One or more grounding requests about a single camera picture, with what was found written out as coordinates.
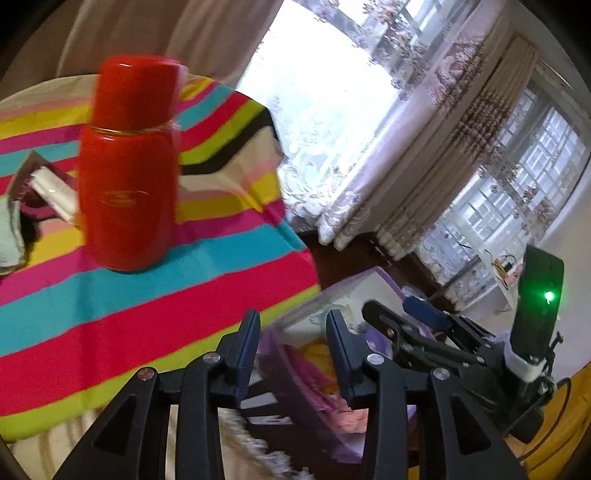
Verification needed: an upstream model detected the white lace curtain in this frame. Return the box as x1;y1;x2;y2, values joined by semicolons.
277;0;509;245

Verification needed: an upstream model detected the pale green cloth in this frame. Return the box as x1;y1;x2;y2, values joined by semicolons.
0;194;28;278

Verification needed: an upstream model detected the red thermos flask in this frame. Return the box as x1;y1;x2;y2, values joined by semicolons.
76;55;182;273

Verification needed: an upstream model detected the white tissue pack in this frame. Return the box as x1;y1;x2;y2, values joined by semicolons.
28;167;78;222

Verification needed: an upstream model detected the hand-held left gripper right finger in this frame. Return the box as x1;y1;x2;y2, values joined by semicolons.
325;310;529;480

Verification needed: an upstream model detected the beige curtain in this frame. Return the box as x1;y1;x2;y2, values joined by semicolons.
55;0;283;88

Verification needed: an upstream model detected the yellow soft cloth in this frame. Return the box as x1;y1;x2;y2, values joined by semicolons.
295;339;335;384

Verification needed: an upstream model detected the striped colourful tablecloth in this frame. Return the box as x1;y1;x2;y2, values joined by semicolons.
0;74;322;441

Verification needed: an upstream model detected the white framed window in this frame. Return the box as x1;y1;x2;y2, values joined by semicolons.
452;60;591;259

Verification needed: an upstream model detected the maroon cloth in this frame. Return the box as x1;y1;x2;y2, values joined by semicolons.
18;187;61;220

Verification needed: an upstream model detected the beige pleated drape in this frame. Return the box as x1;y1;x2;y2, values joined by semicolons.
376;34;541;261

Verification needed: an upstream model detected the clear plastic storage box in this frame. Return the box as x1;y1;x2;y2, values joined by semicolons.
259;265;444;464

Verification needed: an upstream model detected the white side table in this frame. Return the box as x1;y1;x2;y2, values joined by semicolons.
478;247;525;308

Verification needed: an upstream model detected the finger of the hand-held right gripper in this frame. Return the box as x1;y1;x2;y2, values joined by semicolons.
403;295;495;343
362;300;462;367

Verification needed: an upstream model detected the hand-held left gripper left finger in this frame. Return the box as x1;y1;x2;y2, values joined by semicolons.
51;308;262;480

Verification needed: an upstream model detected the pink cloth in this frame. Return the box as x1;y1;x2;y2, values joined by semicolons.
323;364;370;435

